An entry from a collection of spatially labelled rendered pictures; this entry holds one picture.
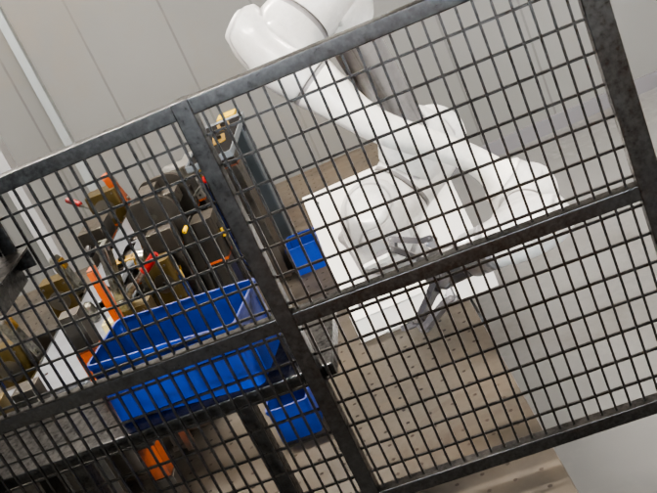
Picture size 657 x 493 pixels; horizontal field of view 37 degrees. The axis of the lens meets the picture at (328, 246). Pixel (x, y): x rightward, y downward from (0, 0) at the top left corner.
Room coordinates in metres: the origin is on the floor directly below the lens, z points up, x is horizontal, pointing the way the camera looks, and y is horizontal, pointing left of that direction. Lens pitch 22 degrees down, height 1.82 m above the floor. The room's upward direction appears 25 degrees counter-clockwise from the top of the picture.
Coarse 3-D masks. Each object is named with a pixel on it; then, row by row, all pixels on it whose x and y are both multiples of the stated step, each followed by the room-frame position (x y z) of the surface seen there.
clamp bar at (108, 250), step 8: (104, 240) 2.12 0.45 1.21; (88, 248) 2.10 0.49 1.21; (104, 248) 2.09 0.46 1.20; (88, 256) 2.10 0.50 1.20; (112, 256) 2.11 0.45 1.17; (104, 264) 2.09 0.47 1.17; (112, 264) 2.10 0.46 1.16; (112, 280) 2.09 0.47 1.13; (120, 280) 2.11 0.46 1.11; (112, 288) 2.09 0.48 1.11; (120, 296) 2.09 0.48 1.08
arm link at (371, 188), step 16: (384, 176) 2.10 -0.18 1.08; (352, 192) 2.07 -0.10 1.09; (368, 192) 2.04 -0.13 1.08; (384, 192) 2.03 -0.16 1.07; (384, 208) 2.00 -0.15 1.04; (400, 208) 2.02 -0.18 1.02; (416, 208) 2.06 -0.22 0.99; (352, 224) 2.03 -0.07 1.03; (368, 224) 2.00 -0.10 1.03; (384, 224) 2.00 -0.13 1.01; (400, 224) 2.02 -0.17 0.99; (352, 240) 2.05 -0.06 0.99; (368, 256) 2.07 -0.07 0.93; (400, 256) 2.09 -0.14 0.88
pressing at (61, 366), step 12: (120, 252) 2.67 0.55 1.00; (132, 252) 2.62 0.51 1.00; (120, 264) 2.58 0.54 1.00; (132, 264) 2.52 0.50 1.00; (84, 300) 2.42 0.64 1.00; (108, 312) 2.26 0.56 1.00; (96, 324) 2.22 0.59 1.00; (60, 336) 2.25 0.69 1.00; (48, 348) 2.21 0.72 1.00; (60, 348) 2.17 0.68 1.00; (60, 360) 2.10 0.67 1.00; (72, 360) 2.07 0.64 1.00; (36, 372) 2.10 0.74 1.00; (48, 372) 2.07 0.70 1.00; (60, 372) 2.04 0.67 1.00; (84, 372) 1.98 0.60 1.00; (60, 384) 1.97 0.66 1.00
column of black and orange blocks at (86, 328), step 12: (72, 312) 1.80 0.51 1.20; (84, 324) 1.79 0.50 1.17; (72, 336) 1.79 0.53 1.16; (96, 336) 1.81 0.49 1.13; (96, 348) 1.78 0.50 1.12; (84, 360) 1.79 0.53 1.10; (156, 444) 1.80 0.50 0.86; (144, 456) 1.79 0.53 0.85; (156, 456) 1.79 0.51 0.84; (156, 468) 1.79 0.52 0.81; (168, 468) 1.79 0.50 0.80; (156, 480) 1.79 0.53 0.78; (180, 480) 1.80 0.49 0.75; (168, 492) 1.79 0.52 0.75; (180, 492) 1.78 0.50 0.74
